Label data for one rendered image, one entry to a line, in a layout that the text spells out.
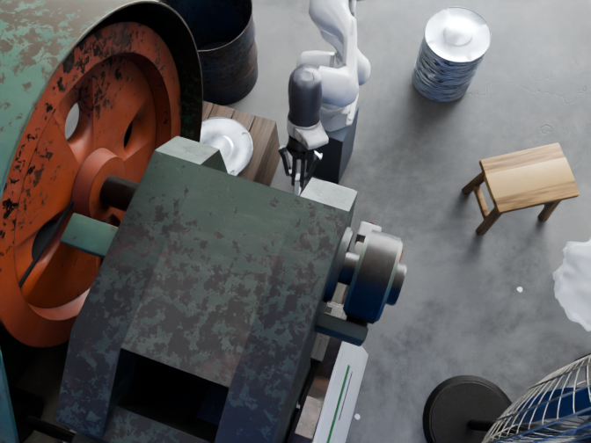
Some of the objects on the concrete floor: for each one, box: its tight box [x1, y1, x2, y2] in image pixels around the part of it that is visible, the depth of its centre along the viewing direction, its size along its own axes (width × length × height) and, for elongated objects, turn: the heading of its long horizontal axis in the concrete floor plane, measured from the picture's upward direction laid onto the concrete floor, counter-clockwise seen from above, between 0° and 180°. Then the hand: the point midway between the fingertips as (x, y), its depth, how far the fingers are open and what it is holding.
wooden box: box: [202, 101, 281, 186], centre depth 251 cm, size 40×38×35 cm
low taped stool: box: [462, 143, 580, 236], centre depth 244 cm, size 34×24×34 cm
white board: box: [313, 341, 368, 443], centre depth 206 cm, size 14×50×59 cm, turn 163°
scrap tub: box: [157, 0, 259, 105], centre depth 264 cm, size 42×42×48 cm
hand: (297, 185), depth 170 cm, fingers closed
